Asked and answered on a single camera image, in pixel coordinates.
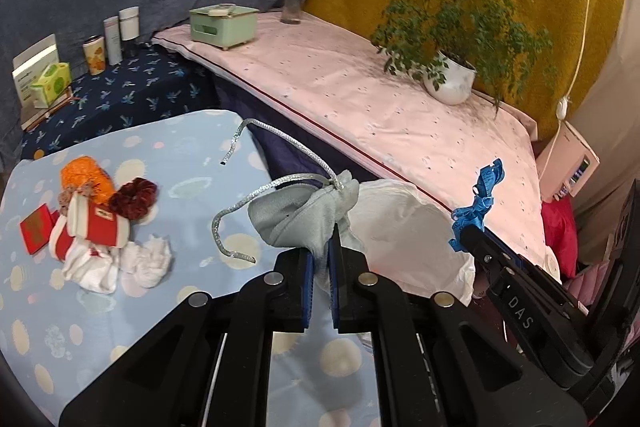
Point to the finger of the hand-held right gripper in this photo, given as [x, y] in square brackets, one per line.
[482, 254]

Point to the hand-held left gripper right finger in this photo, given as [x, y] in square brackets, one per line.
[334, 289]

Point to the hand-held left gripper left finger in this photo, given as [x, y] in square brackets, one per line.
[307, 289]

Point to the blue ribbon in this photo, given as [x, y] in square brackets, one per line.
[480, 202]

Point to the white plastic bag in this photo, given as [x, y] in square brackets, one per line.
[405, 232]

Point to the orange plastic bag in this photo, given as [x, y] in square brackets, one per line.
[82, 172]

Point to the red cloth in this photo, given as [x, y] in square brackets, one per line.
[560, 237]

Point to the pink electric device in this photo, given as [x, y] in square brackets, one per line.
[567, 162]

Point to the dark violet cloth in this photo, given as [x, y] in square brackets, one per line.
[290, 152]

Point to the crumpled white tissue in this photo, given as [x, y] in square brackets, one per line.
[150, 257]

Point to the white plant pot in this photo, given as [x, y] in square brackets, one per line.
[450, 79]

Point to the light blue planet tablecloth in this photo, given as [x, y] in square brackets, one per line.
[175, 157]

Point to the dark red scrunchie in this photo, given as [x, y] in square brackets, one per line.
[132, 199]

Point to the pink cloth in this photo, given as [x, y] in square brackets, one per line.
[350, 92]

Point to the white cloth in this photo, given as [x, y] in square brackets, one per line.
[92, 269]

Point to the green leafy plant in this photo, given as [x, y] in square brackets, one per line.
[450, 7]

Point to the navy printed cloth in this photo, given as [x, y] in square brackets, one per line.
[145, 92]

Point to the mint green tissue box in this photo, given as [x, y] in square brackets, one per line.
[225, 29]

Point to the small red box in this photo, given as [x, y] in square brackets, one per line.
[37, 227]

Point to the glass vase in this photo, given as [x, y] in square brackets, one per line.
[292, 4]

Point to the slim white tube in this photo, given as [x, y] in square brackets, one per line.
[113, 42]

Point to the orange printed can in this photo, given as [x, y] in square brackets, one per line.
[94, 57]

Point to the brown notebook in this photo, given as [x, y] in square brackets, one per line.
[42, 114]

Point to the white jar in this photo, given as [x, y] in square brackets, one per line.
[129, 24]

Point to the green tissue pack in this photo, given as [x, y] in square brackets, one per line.
[50, 84]

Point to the white cardboard carton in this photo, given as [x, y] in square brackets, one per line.
[32, 57]

